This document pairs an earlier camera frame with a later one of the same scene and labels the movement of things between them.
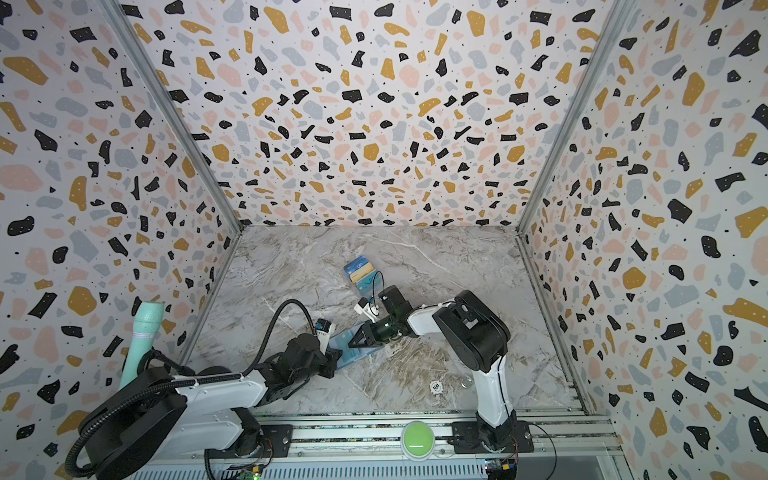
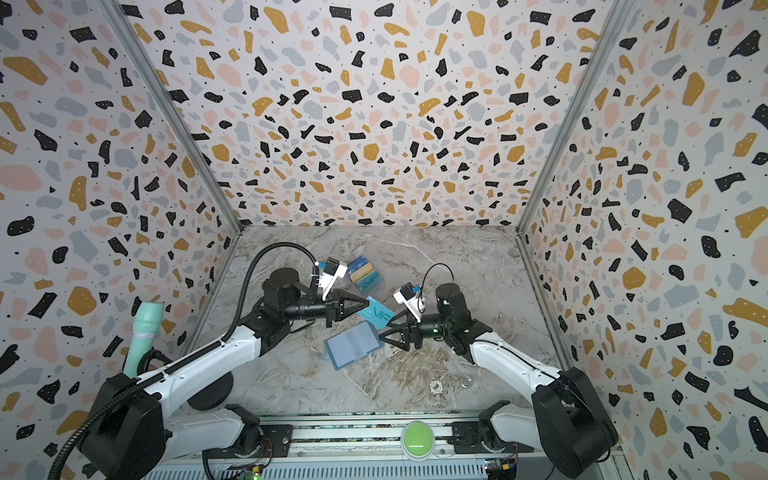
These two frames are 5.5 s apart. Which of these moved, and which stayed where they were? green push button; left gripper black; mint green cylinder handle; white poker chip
Moved: left gripper black
Stayed: green push button; white poker chip; mint green cylinder handle
